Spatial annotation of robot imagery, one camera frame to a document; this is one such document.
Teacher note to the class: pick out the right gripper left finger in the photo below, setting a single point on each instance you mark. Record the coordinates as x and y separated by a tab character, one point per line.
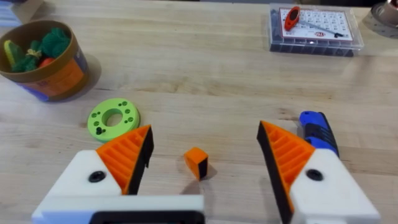
102	168

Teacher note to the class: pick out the orange ribbed wedge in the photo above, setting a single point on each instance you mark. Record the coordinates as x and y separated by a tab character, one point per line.
196	161

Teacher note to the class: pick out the clear plastic parts box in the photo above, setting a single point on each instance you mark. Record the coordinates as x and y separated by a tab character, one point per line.
314	31

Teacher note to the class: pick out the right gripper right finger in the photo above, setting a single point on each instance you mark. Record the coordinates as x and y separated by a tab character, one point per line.
311	183

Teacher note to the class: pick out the brown tub of toys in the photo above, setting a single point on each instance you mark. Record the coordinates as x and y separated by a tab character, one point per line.
42	60

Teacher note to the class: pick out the green disc with holes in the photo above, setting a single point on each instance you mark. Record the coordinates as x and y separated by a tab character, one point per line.
113	119

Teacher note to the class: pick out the cardboard box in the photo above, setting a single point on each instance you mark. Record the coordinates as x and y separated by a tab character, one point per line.
18	11

